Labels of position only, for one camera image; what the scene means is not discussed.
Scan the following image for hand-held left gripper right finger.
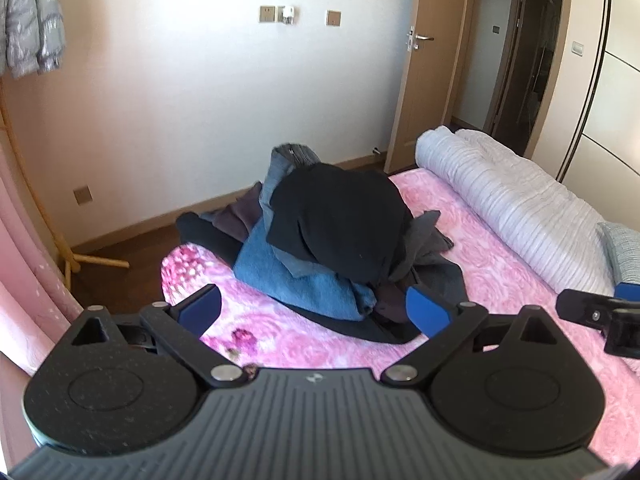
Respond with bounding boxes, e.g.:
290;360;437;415
381;286;568;387

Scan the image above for brownish grey garment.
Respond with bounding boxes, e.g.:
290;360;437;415
212;182;264;242

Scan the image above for wooden door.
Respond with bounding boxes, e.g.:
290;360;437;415
384;0;481;173

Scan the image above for metal door handle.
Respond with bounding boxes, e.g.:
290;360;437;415
406;25;435;52

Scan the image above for silver puffer jacket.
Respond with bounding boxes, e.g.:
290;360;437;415
0;0;67;79

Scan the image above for cream wardrobe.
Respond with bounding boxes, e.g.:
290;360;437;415
530;0;640;191

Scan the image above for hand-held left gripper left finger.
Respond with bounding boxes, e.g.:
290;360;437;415
71;283;251;389

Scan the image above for wooden coat rack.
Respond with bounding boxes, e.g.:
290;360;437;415
0;80;130;276

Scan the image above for white ribbed quilt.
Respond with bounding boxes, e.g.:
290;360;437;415
415;126;621;296

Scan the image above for pink floral blanket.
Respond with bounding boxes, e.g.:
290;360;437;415
160;167;640;466

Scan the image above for grey ribbed garment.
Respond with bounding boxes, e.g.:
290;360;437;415
272;143;321;167

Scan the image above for black pants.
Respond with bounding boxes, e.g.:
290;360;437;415
266;162;416;286

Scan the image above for blue jeans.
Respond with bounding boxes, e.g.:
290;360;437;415
234;147;378;322

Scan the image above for grey pillow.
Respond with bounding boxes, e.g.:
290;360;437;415
597;221;640;286

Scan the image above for pink curtain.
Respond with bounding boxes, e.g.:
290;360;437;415
0;130;86;466

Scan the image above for wooden door frame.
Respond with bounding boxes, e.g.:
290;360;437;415
482;0;566;158

